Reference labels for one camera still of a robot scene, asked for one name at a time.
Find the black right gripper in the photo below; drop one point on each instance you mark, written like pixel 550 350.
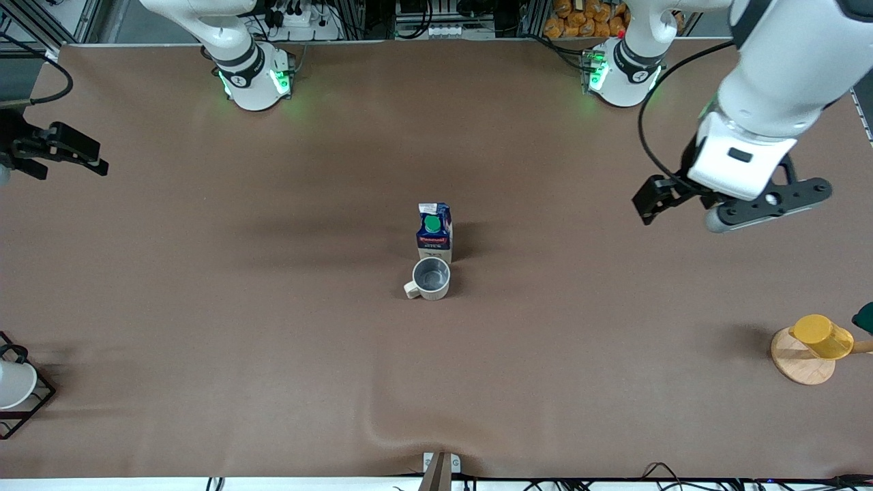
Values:
pixel 15 138

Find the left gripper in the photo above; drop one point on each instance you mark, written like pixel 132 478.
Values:
pixel 660 194

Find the blue milk carton green cap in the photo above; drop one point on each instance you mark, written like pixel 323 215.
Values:
pixel 434 232

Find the white ribbed mug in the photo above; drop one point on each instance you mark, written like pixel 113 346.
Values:
pixel 431 279

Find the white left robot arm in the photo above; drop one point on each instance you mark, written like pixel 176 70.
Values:
pixel 784 61

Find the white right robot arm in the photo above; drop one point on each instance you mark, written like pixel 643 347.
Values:
pixel 254 78

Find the yellow plastic cup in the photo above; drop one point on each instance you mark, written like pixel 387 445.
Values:
pixel 824 337

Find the white cup in rack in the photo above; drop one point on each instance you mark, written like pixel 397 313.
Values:
pixel 13 385

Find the round wooden board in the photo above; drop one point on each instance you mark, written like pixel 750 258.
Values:
pixel 801 368

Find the dark green object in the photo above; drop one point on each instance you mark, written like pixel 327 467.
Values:
pixel 865 318

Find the long white power strip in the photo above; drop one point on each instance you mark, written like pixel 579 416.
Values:
pixel 460 31

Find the brown table cloth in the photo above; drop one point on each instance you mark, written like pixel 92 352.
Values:
pixel 273 307

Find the white power strip with plugs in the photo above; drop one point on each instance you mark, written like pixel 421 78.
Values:
pixel 307 24

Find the aluminium frame profile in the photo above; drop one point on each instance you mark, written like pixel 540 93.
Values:
pixel 65 20

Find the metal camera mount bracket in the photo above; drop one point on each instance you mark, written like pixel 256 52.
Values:
pixel 440 470

